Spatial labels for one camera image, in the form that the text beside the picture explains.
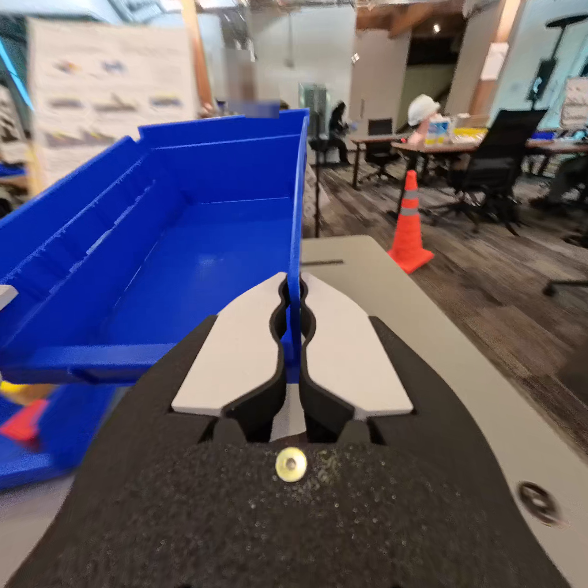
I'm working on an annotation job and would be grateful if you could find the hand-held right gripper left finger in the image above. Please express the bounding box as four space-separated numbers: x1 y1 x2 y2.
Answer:
171 272 288 414

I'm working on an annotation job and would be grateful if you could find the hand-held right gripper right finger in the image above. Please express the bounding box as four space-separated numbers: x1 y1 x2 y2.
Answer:
300 273 415 421

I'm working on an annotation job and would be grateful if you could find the yellow cube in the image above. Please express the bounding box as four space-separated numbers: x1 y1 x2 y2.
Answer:
0 380 56 407

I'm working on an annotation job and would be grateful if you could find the blue plastic bin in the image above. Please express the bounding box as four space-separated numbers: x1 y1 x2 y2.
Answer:
0 109 311 386
0 381 125 490

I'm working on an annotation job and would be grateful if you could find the red cube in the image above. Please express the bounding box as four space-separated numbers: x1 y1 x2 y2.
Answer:
0 399 49 448

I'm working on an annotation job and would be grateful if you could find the grey desk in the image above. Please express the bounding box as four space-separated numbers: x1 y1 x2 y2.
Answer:
0 234 588 588

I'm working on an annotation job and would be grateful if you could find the orange traffic cone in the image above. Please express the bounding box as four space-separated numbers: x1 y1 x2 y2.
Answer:
387 170 435 275

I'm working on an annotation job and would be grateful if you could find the thin black pole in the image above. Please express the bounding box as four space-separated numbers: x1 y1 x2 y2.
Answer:
314 112 322 237

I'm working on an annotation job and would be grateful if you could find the black office chair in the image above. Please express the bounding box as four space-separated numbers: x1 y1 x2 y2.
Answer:
448 108 549 235
363 118 400 182

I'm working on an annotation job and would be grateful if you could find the wooden work table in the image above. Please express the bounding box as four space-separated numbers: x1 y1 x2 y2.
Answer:
351 133 588 194

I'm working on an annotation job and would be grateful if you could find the white poster board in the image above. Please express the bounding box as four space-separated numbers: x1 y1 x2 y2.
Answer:
27 17 199 184

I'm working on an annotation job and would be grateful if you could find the mannequin head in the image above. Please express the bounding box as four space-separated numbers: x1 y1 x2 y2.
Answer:
409 117 435 145

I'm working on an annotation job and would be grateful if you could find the white hard hat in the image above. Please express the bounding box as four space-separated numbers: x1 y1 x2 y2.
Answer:
407 94 442 127

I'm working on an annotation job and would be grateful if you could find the black tripod stand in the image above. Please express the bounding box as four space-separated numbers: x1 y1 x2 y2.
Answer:
527 14 588 111

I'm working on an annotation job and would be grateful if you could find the desk cable grommet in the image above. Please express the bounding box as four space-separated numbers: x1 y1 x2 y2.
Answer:
518 481 565 527

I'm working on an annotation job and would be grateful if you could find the white wall notice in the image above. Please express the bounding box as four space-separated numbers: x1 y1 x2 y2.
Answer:
480 42 510 81

